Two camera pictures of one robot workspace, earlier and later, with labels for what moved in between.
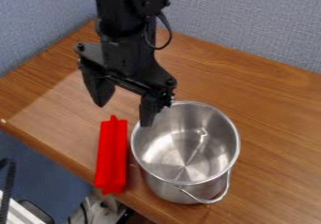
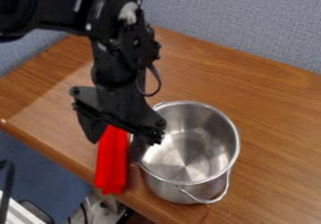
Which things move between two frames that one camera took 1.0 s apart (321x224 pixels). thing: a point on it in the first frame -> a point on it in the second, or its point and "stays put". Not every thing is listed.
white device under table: (99, 209) stays put
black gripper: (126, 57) -> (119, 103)
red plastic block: (110, 158) stays put
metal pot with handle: (183, 152) stays put
